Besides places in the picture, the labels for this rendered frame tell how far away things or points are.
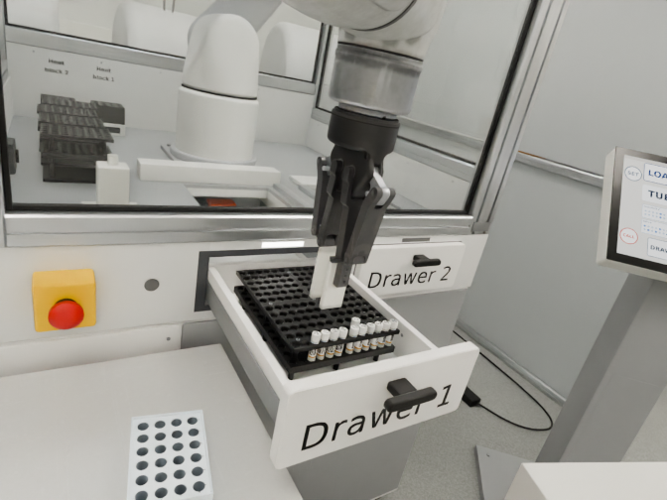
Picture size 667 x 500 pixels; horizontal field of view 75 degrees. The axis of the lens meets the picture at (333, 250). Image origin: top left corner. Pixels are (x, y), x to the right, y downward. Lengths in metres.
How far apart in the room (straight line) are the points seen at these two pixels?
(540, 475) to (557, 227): 1.77
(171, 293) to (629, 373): 1.21
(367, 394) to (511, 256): 1.99
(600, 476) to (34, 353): 0.78
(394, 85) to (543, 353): 2.10
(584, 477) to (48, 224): 0.75
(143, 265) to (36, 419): 0.24
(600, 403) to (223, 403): 1.12
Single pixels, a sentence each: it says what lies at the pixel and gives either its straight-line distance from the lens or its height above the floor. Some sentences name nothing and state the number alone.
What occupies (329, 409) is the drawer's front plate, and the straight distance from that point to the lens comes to 0.51.
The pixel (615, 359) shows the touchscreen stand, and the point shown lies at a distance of 1.45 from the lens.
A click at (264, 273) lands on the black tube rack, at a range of 0.74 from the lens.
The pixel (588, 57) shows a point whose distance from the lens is 2.38.
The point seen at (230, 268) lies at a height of 0.89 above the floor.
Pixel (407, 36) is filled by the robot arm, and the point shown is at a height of 1.27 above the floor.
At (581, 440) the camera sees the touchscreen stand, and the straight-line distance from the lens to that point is 1.60.
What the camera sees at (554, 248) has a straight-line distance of 2.34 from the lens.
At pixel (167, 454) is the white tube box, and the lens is 0.58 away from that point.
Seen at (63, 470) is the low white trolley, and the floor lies 0.76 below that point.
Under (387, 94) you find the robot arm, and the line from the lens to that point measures 0.45.
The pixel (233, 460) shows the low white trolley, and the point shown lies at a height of 0.76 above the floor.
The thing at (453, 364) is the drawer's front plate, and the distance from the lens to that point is 0.62.
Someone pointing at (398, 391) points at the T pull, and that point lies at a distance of 0.53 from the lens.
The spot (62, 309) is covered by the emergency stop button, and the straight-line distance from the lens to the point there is 0.66.
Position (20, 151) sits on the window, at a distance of 0.67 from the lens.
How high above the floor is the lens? 1.23
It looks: 22 degrees down
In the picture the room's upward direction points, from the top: 12 degrees clockwise
